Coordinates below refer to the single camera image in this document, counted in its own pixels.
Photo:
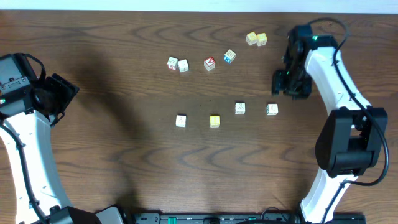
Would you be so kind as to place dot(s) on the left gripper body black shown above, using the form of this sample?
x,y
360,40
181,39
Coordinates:
x,y
62,92

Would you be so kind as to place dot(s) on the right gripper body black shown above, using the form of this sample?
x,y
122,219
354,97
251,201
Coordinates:
x,y
296,81

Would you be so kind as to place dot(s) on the green sided white block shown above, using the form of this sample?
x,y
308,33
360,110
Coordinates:
x,y
272,109

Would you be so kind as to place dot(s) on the white block with figure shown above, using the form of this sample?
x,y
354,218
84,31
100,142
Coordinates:
x,y
240,108

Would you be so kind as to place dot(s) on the yellow block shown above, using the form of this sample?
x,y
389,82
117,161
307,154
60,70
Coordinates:
x,y
214,121
261,39
251,38

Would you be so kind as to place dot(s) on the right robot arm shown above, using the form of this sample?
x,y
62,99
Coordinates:
x,y
351,148

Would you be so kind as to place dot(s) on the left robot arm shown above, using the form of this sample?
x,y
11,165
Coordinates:
x,y
31,105

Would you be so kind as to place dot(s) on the blue sided picture block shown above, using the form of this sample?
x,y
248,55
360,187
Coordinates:
x,y
229,56

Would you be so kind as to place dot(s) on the red letter A block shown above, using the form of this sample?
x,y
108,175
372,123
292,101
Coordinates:
x,y
209,63

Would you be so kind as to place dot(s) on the white block blue side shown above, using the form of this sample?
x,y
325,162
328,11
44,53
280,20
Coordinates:
x,y
183,65

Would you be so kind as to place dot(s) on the white block front left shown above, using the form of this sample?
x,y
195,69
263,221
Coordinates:
x,y
180,121

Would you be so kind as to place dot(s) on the white block red number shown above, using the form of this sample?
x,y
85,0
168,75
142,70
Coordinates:
x,y
172,63

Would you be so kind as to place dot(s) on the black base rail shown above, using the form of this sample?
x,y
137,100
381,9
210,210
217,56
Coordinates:
x,y
155,218

